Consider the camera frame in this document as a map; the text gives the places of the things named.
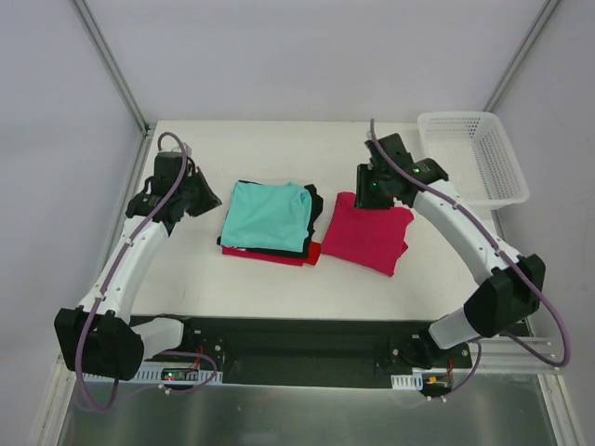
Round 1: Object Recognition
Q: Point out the black t shirt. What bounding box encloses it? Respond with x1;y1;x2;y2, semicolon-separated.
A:
216;181;325;261

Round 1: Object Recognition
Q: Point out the pink t shirt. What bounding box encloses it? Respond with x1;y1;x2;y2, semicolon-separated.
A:
321;191;414;277

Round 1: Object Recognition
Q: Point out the teal t shirt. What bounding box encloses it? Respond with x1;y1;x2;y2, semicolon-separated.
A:
219;179;313;252

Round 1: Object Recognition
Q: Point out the white plastic laundry basket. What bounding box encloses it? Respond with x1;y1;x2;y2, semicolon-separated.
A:
417;111;530;211

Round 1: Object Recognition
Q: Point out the red t shirt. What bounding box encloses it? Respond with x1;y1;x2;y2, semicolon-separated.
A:
220;240;323;269

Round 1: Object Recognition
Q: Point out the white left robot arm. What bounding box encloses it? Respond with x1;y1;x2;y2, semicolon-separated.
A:
54;152;221;381

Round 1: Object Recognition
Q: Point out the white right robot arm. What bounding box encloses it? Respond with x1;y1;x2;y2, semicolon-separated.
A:
355;133;545;369

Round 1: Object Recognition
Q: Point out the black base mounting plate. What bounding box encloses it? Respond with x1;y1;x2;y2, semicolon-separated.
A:
141;315;483;387

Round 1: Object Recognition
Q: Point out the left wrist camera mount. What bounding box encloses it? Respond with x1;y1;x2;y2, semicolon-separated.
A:
169;143;192;157

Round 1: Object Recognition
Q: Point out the left aluminium corner post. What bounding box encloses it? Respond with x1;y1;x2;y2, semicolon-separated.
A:
69;0;154;136

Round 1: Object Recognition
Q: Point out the aluminium corner post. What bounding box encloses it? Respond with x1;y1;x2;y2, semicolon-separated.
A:
69;0;154;136
483;0;563;113

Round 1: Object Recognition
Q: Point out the left white cable duct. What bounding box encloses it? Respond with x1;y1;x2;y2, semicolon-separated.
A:
130;366;223;386

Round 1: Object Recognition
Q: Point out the white cable duct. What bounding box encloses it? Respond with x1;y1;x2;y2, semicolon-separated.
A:
390;372;423;391
130;366;223;386

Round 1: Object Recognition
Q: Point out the right aluminium corner post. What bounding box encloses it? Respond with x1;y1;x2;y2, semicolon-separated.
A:
483;0;563;113

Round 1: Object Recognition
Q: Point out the right white cable duct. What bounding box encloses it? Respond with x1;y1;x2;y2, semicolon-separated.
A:
390;372;423;391

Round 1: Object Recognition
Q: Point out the aluminium frame rail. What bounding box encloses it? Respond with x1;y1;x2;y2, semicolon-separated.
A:
58;324;563;375

